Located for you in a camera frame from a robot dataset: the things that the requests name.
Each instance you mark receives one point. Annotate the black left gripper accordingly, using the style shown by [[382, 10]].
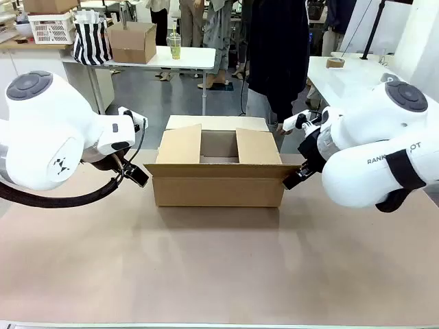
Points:
[[103, 160]]

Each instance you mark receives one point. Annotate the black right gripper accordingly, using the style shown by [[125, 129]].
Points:
[[310, 147]]

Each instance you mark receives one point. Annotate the brown cardboard box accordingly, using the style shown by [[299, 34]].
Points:
[[219, 192], [132, 42]]

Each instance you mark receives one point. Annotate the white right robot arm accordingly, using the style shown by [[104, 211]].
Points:
[[360, 171]]

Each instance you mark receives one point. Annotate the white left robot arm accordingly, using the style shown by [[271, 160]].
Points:
[[41, 137]]

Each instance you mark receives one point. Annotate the closed brown cardboard box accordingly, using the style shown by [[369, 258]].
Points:
[[132, 42]]

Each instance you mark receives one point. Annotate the cardboard box above basket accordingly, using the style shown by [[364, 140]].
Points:
[[51, 5]]

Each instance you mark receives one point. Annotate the brown packing tape roll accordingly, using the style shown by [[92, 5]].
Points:
[[335, 63]]

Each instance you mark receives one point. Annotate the person in black sweatshirt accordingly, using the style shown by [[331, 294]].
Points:
[[274, 51]]

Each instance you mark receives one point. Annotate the white folding table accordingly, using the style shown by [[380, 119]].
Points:
[[192, 56]]

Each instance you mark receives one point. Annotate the clear plastic drink cup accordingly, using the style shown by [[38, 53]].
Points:
[[174, 46]]

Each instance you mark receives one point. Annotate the black white striped bag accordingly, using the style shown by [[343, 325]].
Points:
[[92, 41]]

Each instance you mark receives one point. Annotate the bystander in beige trousers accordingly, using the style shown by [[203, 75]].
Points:
[[191, 24]]

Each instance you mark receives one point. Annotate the bystander in grey patterned dress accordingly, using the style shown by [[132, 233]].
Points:
[[217, 34]]

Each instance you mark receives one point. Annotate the black stand pole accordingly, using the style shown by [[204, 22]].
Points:
[[373, 31]]

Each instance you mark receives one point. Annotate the white plastic lattice basket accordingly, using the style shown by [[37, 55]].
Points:
[[51, 29]]

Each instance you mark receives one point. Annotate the white bowl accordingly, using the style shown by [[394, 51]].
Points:
[[23, 29]]

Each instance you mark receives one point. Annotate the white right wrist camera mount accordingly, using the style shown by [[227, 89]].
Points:
[[292, 122]]

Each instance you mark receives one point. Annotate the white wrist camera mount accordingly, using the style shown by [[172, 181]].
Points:
[[134, 118], [292, 122]]

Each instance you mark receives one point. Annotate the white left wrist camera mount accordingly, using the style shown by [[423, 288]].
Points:
[[134, 118]]

